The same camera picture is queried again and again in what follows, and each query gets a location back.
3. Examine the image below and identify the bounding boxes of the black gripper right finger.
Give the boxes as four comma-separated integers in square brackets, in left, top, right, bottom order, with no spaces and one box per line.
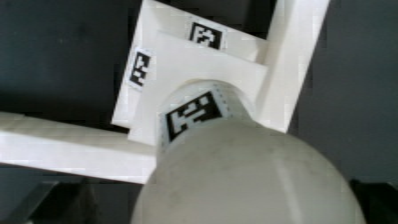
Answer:
[350,180,398,224]

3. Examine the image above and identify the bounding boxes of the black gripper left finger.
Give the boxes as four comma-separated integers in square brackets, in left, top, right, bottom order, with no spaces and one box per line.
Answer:
[0,178,99,224]

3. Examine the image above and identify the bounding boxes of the white lamp bulb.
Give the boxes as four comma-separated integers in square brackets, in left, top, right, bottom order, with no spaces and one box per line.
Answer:
[131,81,366,224]

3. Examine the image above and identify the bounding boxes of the white U-shaped frame fence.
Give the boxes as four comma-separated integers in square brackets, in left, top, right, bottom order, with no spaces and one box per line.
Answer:
[0,0,330,183]

